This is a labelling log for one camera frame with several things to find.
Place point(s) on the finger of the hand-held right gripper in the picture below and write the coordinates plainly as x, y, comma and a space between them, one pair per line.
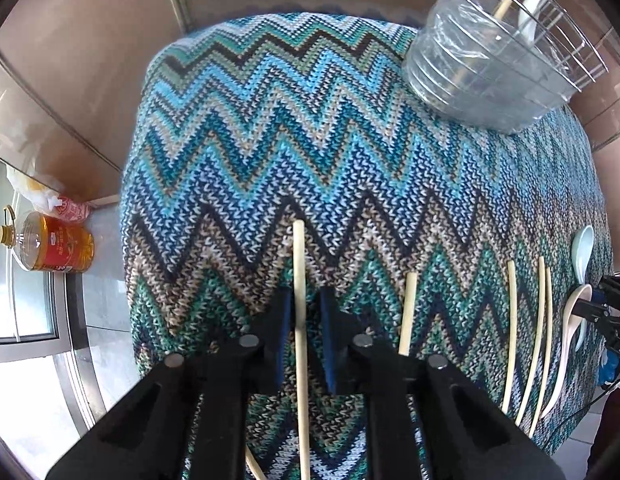
592, 309
614, 287

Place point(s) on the white ceramic spoon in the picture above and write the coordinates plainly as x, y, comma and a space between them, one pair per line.
529, 17
564, 355

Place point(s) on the glass sliding door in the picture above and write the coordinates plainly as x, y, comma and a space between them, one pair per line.
65, 340

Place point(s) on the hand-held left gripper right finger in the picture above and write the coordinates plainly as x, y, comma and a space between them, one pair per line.
330, 342

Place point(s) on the zigzag knit tablecloth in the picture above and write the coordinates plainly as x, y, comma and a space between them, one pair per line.
300, 150

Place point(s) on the person's dark clothing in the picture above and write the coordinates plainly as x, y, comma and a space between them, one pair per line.
609, 440

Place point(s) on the light blue ceramic spoon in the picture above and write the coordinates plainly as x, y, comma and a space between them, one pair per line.
584, 242

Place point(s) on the person's right hand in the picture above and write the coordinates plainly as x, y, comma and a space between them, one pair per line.
615, 370

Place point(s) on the cooking oil bottle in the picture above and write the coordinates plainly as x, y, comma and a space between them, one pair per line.
55, 247

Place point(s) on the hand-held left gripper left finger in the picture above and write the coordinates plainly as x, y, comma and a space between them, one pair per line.
285, 332

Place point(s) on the red and white packet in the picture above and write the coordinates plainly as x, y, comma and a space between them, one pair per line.
72, 208

